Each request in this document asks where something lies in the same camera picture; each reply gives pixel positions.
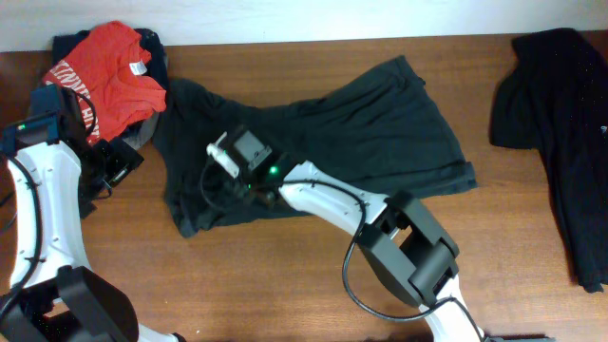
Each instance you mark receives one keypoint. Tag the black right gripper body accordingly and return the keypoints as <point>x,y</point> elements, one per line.
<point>242,185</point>

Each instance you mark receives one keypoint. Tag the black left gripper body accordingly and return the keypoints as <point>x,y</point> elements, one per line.
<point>105,166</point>

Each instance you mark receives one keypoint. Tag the dark green Nike t-shirt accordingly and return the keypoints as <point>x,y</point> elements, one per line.
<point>381,132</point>

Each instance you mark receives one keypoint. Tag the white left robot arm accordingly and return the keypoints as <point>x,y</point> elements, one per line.
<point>54,295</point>

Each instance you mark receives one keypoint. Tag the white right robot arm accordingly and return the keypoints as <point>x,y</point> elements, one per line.
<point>409,251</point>

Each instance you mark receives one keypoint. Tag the grey folded garment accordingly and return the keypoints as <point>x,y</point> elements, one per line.
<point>138,134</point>

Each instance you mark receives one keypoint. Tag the red folded t-shirt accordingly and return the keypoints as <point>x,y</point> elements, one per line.
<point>109,68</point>

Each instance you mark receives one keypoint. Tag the navy folded garment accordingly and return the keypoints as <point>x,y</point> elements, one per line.
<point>62,45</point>

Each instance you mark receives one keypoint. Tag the black t-shirt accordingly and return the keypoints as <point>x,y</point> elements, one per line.
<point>555,101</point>

